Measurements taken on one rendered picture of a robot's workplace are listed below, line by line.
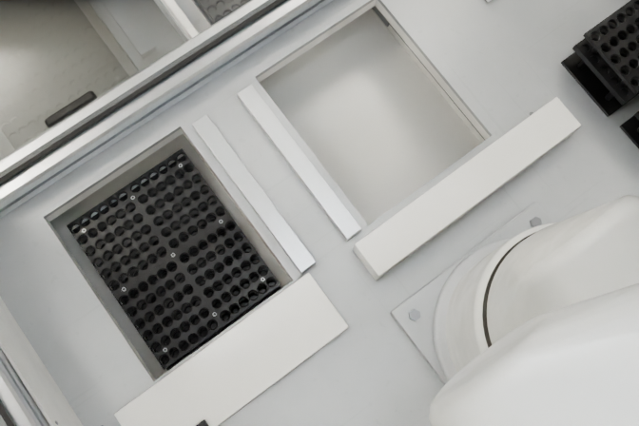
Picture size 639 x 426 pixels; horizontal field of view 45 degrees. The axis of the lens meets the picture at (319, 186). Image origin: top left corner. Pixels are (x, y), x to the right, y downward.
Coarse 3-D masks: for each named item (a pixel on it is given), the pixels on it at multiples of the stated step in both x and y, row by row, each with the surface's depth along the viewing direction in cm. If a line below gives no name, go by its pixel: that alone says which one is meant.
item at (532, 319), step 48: (528, 240) 73; (576, 240) 60; (624, 240) 60; (432, 288) 93; (480, 288) 77; (528, 288) 63; (576, 288) 60; (624, 288) 42; (432, 336) 92; (480, 336) 76; (528, 336) 39; (576, 336) 38; (624, 336) 38; (480, 384) 38; (528, 384) 37; (576, 384) 37; (624, 384) 37
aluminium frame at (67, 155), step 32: (288, 0) 99; (320, 0) 102; (256, 32) 97; (192, 64) 96; (224, 64) 99; (160, 96) 95; (96, 128) 93; (128, 128) 96; (32, 160) 91; (64, 160) 92; (0, 192) 91; (32, 192) 94; (0, 352) 80; (0, 384) 76; (32, 416) 76
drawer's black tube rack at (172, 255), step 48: (144, 192) 101; (192, 192) 101; (96, 240) 99; (144, 240) 99; (192, 240) 99; (240, 240) 103; (144, 288) 101; (192, 288) 98; (240, 288) 98; (144, 336) 96; (192, 336) 99
